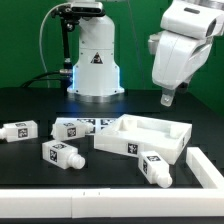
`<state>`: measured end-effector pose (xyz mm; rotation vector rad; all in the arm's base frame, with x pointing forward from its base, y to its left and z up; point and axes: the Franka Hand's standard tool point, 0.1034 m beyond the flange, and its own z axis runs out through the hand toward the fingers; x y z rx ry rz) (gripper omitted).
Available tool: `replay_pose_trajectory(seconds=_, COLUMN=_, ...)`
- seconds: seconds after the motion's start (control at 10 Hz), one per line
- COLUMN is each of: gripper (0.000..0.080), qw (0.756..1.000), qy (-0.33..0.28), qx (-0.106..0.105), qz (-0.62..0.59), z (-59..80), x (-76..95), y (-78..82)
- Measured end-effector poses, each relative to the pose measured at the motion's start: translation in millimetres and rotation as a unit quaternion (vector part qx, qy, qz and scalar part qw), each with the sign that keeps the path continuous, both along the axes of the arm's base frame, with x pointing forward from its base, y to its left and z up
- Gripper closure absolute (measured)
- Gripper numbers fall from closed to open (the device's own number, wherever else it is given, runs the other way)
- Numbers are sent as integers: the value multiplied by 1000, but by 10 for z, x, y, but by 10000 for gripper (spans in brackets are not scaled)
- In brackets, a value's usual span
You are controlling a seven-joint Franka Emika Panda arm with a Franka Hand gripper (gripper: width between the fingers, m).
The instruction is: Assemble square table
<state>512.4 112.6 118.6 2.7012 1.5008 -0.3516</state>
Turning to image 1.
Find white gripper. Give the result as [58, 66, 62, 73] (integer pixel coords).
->
[148, 31, 209, 107]

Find white square table top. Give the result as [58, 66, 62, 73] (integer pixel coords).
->
[94, 114, 192, 165]

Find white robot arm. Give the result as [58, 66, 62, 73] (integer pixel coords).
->
[68, 0, 224, 107]

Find white sheet with tags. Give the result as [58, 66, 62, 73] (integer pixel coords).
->
[55, 117, 115, 135]

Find white L-shaped obstacle fence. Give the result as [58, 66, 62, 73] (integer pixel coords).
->
[0, 147, 224, 218]

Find black camera on stand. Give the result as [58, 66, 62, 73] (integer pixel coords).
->
[51, 1, 105, 89]

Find grey cable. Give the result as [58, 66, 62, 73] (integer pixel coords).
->
[38, 2, 72, 89]

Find black cables on table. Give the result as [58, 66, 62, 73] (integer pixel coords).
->
[20, 70, 73, 89]

